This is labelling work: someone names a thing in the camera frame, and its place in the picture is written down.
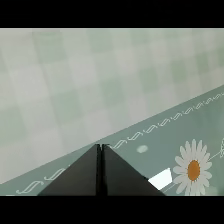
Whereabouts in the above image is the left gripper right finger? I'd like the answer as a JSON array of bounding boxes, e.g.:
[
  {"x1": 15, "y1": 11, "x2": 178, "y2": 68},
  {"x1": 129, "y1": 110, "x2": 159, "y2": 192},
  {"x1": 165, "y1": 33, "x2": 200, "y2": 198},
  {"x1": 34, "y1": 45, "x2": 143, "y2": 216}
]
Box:
[{"x1": 100, "y1": 143, "x2": 166, "y2": 197}]

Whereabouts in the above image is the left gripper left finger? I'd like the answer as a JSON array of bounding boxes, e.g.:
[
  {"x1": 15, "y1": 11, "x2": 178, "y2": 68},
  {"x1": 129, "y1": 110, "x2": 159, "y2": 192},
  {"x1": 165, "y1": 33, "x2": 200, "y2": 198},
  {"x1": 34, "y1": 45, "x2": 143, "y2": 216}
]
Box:
[{"x1": 37, "y1": 143, "x2": 102, "y2": 197}]

